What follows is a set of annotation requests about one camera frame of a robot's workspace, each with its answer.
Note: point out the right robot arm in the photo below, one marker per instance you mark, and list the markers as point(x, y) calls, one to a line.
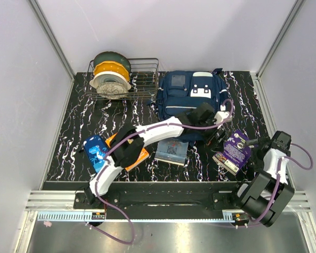
point(266, 196)

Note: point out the navy blue student backpack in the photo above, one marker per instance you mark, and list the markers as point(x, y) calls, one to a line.
point(180, 91)

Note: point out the white plate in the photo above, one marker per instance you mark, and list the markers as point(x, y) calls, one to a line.
point(109, 76)

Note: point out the yellow plate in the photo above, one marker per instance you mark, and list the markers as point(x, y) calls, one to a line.
point(112, 66)

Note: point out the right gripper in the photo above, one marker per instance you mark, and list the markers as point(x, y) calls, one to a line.
point(257, 164)

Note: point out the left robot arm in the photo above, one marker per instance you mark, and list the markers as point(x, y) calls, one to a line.
point(109, 160)

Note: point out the blue 1984 book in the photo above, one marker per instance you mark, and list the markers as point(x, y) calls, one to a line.
point(171, 151)

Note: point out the grey speckled plate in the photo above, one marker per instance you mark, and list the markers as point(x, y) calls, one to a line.
point(112, 90)

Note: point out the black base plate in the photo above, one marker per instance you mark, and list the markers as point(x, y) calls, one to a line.
point(160, 201)

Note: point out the wire dish rack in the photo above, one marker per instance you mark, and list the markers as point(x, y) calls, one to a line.
point(144, 81)

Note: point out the blue dinosaur pencil case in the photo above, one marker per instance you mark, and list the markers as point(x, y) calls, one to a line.
point(96, 149)

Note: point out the dark green plate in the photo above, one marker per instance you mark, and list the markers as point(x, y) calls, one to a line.
point(112, 56)

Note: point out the purple book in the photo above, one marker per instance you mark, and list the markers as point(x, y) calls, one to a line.
point(235, 154)

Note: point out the orange treehouse book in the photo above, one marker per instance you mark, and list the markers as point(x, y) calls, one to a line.
point(143, 155)

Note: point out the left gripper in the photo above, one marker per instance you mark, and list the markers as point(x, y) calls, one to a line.
point(213, 138)

